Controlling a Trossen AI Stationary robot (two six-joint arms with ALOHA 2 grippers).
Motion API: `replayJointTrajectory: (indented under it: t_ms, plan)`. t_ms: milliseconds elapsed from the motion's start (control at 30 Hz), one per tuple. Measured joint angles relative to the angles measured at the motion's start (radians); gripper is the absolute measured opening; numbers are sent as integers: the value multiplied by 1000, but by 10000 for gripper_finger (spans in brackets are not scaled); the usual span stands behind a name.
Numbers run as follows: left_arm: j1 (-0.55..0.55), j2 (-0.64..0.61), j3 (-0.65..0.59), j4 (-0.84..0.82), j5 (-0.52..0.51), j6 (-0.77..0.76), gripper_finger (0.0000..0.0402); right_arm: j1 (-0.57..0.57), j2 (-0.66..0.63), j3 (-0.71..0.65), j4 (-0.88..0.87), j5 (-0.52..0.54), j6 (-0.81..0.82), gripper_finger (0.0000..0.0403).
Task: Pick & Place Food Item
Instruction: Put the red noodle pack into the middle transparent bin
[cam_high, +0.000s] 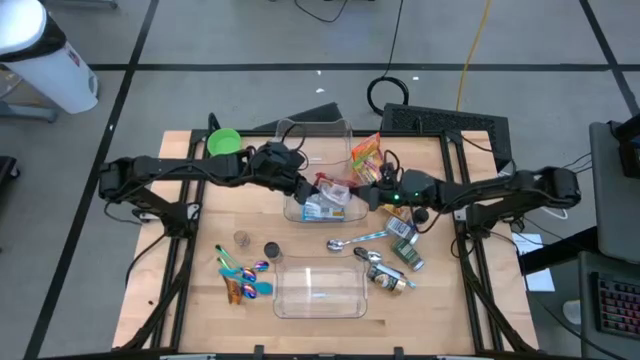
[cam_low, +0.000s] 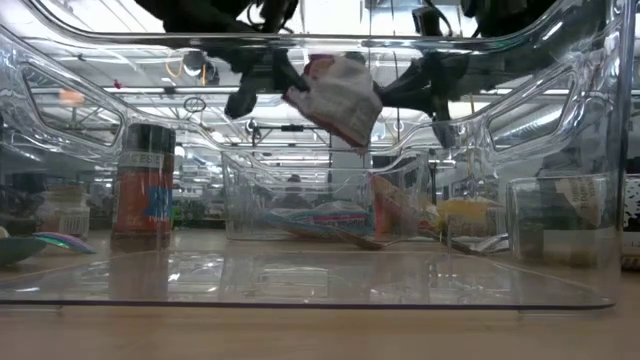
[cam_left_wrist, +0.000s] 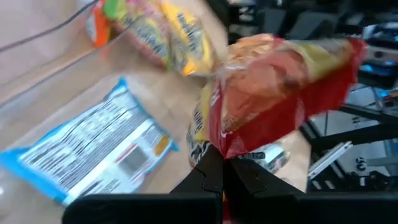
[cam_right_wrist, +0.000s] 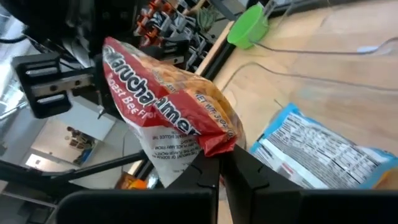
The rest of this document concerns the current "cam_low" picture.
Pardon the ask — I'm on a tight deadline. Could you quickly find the small clear spice jar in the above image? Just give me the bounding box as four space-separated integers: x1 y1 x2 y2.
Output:
39 185 92 240

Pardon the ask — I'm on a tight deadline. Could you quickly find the teal bowl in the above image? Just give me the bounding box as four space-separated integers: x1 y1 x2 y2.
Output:
0 235 50 267

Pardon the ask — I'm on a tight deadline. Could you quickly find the black metal rig frame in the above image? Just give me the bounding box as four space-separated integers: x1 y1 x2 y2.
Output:
244 118 335 169

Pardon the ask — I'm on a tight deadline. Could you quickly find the hanging ceiling cable reel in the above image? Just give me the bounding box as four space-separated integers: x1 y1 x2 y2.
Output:
180 51 221 87

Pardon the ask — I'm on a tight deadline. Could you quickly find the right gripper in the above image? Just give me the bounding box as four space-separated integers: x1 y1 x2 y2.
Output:
374 52 471 149

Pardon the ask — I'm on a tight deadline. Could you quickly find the long ceiling light bar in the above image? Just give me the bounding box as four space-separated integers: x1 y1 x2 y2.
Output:
102 86 516 97

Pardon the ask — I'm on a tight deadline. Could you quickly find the iridescent metal spoon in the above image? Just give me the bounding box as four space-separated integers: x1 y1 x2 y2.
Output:
32 230 97 255

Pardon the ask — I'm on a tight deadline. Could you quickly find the red ramen noodle packet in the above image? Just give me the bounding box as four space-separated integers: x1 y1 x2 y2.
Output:
282 53 385 152

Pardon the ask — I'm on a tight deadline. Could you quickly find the large seasoning jar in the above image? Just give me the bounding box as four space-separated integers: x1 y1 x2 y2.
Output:
503 172 640 274

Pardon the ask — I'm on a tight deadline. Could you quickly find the orange label spice jar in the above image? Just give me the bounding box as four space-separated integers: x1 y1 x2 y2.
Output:
110 122 177 253

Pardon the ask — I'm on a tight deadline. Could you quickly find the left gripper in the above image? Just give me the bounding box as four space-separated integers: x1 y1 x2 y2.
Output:
207 47 311 120

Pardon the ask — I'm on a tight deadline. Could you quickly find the yellow ramen noodle packet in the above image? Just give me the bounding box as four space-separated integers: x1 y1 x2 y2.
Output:
437 198 501 239

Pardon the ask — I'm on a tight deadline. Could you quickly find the person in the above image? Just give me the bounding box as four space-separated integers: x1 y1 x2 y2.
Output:
277 173 314 211

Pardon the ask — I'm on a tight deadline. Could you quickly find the white building column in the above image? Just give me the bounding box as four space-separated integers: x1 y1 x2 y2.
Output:
331 142 372 174

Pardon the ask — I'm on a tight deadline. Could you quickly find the clear plastic bin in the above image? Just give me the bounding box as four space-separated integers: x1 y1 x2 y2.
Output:
221 148 432 244
0 0 640 314

